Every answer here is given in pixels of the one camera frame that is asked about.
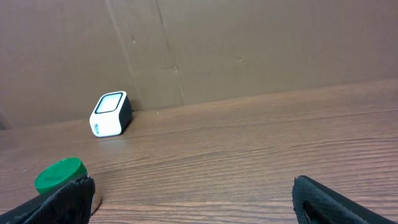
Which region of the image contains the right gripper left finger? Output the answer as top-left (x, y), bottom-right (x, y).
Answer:
top-left (1, 175), bottom-right (95, 224)

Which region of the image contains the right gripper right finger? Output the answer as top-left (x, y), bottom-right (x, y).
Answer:
top-left (292, 175), bottom-right (396, 224)

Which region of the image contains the green lid jar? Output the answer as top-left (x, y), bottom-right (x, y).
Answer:
top-left (34, 157), bottom-right (103, 215)

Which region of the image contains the white barcode scanner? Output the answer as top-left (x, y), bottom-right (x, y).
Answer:
top-left (89, 91), bottom-right (133, 138)

